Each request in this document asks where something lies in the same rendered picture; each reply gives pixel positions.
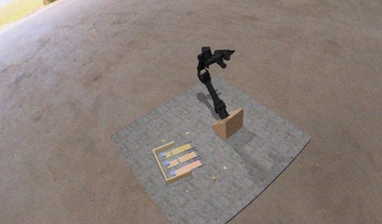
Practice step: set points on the yellow flat strip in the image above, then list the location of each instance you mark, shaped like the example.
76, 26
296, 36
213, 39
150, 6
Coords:
184, 147

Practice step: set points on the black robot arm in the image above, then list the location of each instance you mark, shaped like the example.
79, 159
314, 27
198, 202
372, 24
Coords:
206, 59

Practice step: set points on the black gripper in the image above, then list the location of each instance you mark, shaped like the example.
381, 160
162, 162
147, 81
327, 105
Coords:
222, 54

